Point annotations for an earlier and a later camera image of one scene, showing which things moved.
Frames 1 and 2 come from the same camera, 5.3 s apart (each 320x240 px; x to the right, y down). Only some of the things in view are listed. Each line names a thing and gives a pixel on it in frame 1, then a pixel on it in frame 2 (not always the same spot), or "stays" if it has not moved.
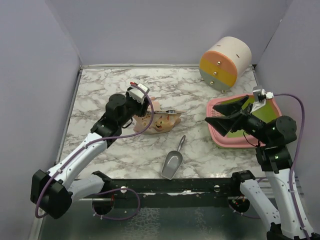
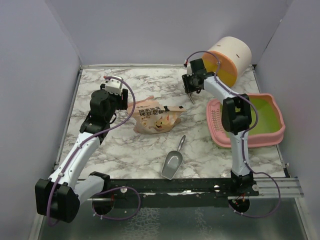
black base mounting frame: (188, 193) stays
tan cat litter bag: (161, 122) stays
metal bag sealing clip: (172, 112) -> (190, 94)
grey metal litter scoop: (173, 162) stays
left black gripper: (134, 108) -> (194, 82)
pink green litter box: (267, 109) stays
